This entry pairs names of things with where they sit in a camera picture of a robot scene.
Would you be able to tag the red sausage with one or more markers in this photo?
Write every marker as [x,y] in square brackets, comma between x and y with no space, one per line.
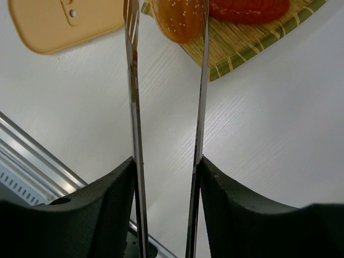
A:
[248,12]

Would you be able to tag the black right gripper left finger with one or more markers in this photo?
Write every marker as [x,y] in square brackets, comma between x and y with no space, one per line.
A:
[90,222]

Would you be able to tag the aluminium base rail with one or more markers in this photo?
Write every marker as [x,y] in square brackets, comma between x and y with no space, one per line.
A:
[51,179]

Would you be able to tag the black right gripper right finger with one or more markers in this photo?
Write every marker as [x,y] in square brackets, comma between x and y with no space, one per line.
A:
[242,223]

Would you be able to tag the sesame bread bun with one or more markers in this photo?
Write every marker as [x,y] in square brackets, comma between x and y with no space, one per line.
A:
[179,21]

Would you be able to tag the tan oblong box lid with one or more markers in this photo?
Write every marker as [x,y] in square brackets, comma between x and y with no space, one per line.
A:
[46,27]

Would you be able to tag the slotted grey cable duct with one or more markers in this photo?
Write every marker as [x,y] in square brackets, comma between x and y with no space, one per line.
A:
[20,189]

